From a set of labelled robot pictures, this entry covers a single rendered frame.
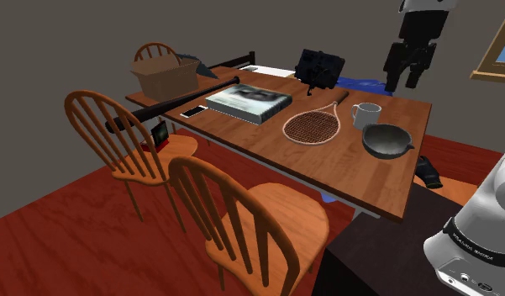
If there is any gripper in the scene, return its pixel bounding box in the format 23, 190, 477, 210
383, 9, 450, 93

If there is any dark bed with blue blanket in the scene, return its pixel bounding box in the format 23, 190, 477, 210
208, 50, 395, 98

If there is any white mug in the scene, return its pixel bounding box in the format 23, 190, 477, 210
350, 102, 383, 132

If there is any grey bowl with spout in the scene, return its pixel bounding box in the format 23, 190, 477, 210
360, 123, 416, 161

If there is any wooden framed window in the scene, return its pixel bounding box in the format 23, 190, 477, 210
469, 3, 505, 86

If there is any black glove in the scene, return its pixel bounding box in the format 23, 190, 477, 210
414, 155, 445, 190

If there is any brown mesh racket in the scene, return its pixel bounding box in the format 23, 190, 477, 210
281, 90, 350, 146

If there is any wooden table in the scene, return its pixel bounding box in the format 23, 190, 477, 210
124, 65, 434, 225

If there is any wooden chair seat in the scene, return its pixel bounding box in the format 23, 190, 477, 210
413, 173, 481, 207

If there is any thick grey book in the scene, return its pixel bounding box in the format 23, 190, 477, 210
204, 83, 293, 126

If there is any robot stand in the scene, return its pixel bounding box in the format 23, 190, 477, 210
311, 182, 475, 296

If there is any wooden spindle-back chair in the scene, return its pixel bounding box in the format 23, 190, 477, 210
167, 155, 331, 296
64, 89, 200, 235
133, 41, 183, 66

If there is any dark blue angular object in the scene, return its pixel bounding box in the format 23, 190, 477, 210
174, 51, 220, 80

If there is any white phone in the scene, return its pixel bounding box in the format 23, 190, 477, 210
179, 104, 210, 119

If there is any open cardboard box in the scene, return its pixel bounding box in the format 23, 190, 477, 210
129, 55, 203, 103

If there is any black baseball bat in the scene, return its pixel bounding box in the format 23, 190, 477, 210
104, 75, 242, 135

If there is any small screen on red base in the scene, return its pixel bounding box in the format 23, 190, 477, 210
139, 119, 171, 154

